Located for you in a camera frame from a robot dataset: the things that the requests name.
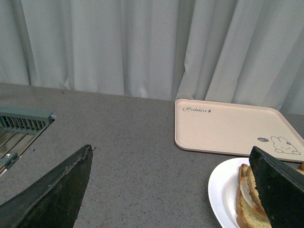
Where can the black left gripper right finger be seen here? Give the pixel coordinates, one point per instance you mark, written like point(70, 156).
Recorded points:
point(280, 189)

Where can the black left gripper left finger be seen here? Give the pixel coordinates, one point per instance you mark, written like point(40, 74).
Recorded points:
point(55, 199)

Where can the bread slice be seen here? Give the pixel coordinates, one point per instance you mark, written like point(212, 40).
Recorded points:
point(254, 200)
point(246, 216)

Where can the white round plate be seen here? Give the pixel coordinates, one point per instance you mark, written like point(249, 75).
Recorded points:
point(222, 191)

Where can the fried egg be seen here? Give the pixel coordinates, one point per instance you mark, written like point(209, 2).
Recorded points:
point(246, 192)

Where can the green dish rack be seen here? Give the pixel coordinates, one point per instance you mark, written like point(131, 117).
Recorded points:
point(19, 128)

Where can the pink rabbit tray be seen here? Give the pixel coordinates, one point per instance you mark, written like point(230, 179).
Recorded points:
point(233, 129)

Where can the grey-white curtain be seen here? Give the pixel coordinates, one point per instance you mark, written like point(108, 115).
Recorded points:
point(247, 52)

